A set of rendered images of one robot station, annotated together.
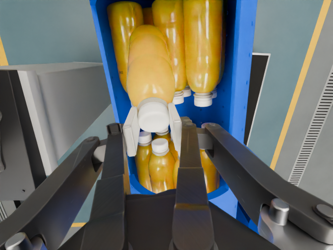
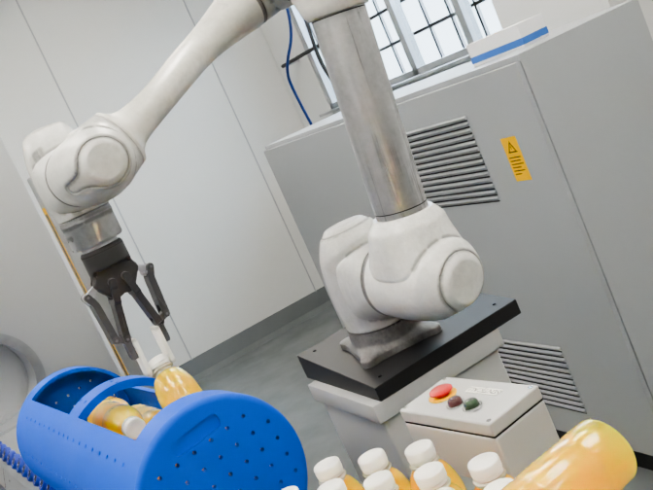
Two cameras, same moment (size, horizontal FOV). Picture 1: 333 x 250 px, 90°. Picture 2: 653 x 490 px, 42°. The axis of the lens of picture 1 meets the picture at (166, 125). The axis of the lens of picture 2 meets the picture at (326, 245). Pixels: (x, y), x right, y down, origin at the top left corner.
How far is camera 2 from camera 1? 142 cm
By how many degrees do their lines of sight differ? 63
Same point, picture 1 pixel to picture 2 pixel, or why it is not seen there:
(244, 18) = (122, 441)
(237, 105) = (101, 432)
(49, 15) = not seen: outside the picture
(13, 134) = (345, 367)
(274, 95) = not seen: outside the picture
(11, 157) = (339, 357)
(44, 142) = (329, 392)
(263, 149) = not seen: outside the picture
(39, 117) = (345, 400)
